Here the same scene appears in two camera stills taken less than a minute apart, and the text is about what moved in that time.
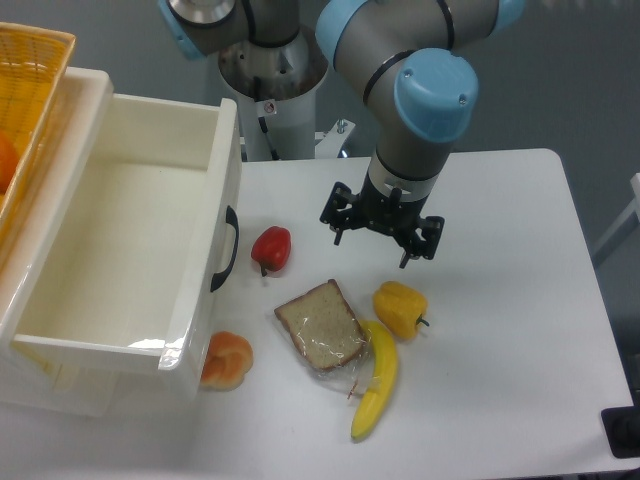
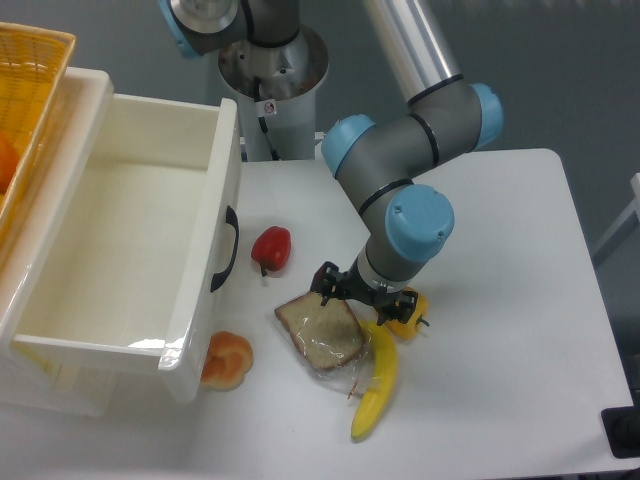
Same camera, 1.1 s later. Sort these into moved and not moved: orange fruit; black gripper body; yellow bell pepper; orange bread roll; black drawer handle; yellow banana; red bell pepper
Moved: black gripper body
Not moved: red bell pepper; orange fruit; orange bread roll; black drawer handle; yellow bell pepper; yellow banana
